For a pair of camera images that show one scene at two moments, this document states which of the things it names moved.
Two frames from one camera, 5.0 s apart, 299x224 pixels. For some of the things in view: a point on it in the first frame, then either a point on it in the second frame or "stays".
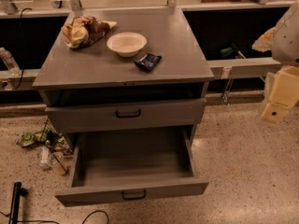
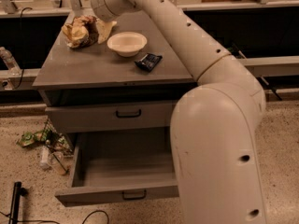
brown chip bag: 83,30 stays
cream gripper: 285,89 -> 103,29
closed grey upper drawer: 88,117 stays
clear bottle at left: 12,67 stays
